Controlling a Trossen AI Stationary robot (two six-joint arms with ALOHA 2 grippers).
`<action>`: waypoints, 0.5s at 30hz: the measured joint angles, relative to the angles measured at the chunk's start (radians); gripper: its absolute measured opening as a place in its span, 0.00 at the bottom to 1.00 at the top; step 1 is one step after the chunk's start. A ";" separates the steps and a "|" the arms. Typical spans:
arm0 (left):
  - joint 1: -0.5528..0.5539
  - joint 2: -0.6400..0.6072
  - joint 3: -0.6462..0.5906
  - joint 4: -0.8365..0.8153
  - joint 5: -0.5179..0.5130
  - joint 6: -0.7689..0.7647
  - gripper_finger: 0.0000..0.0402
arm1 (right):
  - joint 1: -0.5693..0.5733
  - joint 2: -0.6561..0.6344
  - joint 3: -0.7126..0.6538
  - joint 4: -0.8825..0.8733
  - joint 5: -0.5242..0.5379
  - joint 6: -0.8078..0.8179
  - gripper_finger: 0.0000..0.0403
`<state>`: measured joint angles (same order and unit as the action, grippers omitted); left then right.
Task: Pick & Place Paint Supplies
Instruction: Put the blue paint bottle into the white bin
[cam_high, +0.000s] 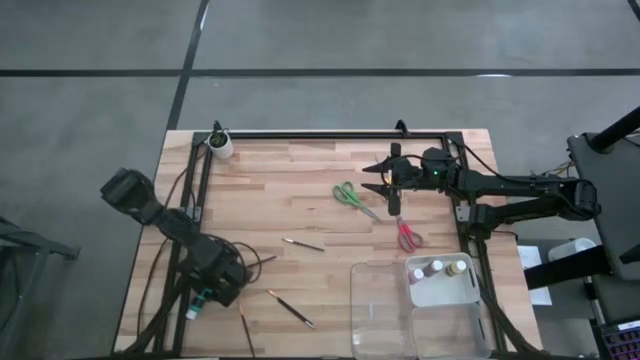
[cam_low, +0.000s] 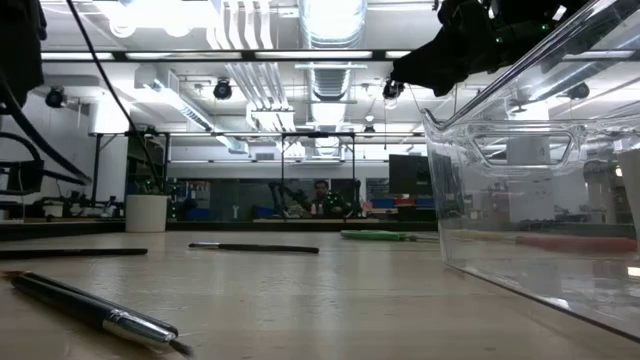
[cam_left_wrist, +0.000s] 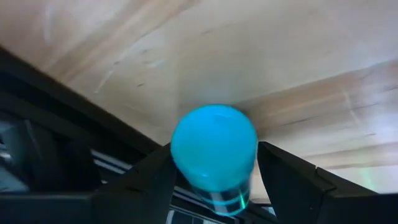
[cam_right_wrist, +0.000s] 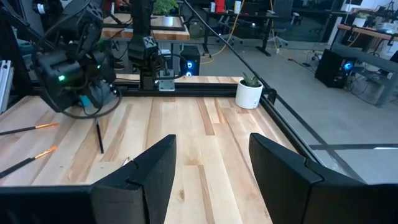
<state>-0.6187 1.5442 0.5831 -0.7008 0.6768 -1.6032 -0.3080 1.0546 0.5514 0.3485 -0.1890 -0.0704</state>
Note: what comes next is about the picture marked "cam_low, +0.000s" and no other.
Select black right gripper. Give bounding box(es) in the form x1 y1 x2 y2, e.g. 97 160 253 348
389 0 591 99

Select black paintbrush long silver ferrule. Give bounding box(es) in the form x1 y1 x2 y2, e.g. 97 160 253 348
188 242 320 255

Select long black pencil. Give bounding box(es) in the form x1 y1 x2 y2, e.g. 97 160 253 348
0 247 149 261

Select thick black paintbrush chrome ferrule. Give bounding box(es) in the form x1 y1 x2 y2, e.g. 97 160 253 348
2 270 195 359

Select large black background screen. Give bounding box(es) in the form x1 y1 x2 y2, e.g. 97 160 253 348
388 153 432 197

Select person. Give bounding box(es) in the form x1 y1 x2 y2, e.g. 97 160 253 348
308 178 347 219

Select clear plastic bin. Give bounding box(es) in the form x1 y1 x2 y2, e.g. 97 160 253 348
419 0 640 344

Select small green plant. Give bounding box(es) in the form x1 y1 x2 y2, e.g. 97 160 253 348
130 172 164 197

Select white plant pot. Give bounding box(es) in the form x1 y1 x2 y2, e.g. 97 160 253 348
125 194 168 234

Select black background monitor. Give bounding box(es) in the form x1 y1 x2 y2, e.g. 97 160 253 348
5 159 45 195

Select green-handled scissors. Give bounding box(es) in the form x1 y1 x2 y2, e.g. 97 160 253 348
339 228 437 244

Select black background workstation frame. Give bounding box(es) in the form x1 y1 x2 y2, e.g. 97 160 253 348
92 130 426 221

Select red-handled scissors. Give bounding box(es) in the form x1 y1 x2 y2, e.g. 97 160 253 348
514 234 639 254

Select black aluminium table frame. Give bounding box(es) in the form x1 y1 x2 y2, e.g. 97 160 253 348
0 218 436 242

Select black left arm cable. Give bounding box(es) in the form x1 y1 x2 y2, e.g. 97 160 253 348
64 0 167 197

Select black cable sleeve bundle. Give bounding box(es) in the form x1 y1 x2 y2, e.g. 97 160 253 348
0 69 94 197

